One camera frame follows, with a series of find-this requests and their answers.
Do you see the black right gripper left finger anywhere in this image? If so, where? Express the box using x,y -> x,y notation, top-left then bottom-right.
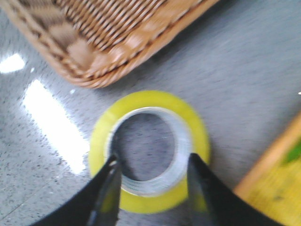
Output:
32,154 -> 121,226

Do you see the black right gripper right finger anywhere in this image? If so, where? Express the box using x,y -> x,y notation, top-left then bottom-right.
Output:
187,153 -> 281,226

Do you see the yellow tape roll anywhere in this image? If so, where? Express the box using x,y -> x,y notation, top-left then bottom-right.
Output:
88,90 -> 211,214

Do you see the yellow woven basket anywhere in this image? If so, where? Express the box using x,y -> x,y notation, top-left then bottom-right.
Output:
234,114 -> 301,226

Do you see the brown wicker basket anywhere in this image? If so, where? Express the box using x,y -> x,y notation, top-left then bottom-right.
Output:
0,0 -> 215,89

